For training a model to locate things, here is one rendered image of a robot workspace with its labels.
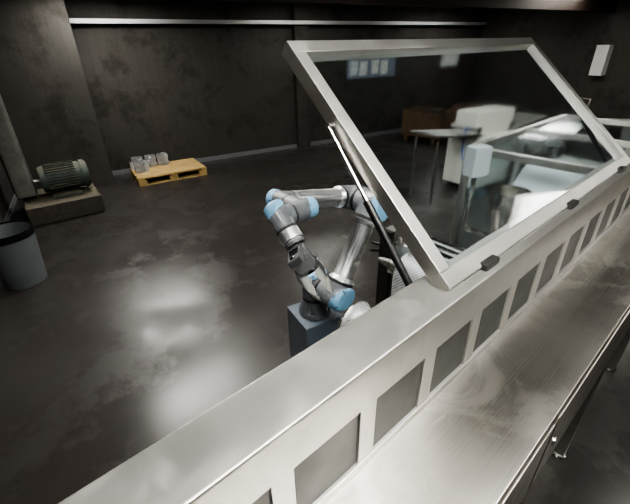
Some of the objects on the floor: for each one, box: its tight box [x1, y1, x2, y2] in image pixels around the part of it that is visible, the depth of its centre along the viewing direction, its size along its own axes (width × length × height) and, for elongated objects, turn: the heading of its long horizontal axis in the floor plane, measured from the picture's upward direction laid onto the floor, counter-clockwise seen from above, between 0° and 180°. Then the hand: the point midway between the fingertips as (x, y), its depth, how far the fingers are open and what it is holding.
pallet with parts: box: [129, 152, 208, 187], centre depth 681 cm, size 120×86×34 cm
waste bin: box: [0, 220, 48, 291], centre depth 367 cm, size 45×45×57 cm
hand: (322, 293), depth 122 cm, fingers open, 3 cm apart
